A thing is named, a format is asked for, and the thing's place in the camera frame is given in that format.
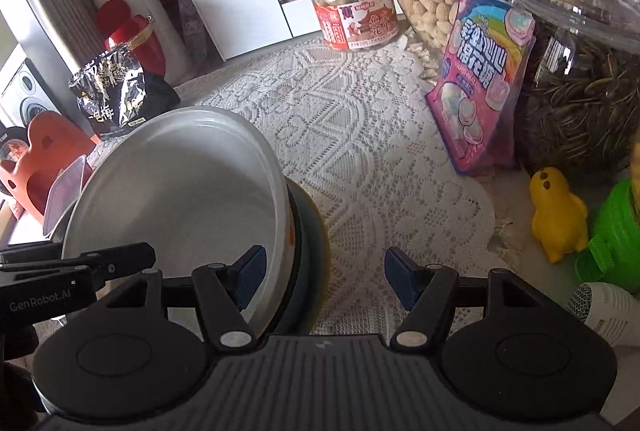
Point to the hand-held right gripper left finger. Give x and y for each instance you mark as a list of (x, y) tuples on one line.
[(250, 278)]

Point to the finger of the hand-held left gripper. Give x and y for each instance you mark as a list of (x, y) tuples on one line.
[(40, 266), (125, 256)]

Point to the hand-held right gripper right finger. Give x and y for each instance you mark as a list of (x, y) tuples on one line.
[(400, 276)]

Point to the blue bowl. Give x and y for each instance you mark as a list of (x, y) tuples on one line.
[(307, 261)]

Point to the white deep bowl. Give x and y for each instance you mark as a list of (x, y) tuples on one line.
[(175, 191)]

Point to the red rectangular container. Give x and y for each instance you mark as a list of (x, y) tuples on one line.
[(65, 196)]

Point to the orange bear-shaped chair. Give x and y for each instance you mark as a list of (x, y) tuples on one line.
[(45, 146)]

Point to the white lace tablecloth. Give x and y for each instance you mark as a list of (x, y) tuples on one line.
[(360, 161)]

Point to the black round appliance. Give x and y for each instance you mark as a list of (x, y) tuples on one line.
[(12, 146)]

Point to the black printed snack bag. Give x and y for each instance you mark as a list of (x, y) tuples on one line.
[(110, 96)]

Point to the yellow duck toy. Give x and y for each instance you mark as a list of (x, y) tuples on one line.
[(557, 216)]

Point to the washing machine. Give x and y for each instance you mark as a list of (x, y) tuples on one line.
[(25, 86)]

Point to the white toy microphone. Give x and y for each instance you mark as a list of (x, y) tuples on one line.
[(605, 311)]

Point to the red jug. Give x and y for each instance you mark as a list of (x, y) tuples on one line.
[(135, 41)]

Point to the pink marshmallow bag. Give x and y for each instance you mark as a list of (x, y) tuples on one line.
[(480, 76)]

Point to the green gumball machine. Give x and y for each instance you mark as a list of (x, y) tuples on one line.
[(620, 221)]

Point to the glass sunflower seed jar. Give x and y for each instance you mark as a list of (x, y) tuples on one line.
[(575, 101)]

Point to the small peanut jar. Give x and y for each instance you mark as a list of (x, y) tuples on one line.
[(355, 11)]

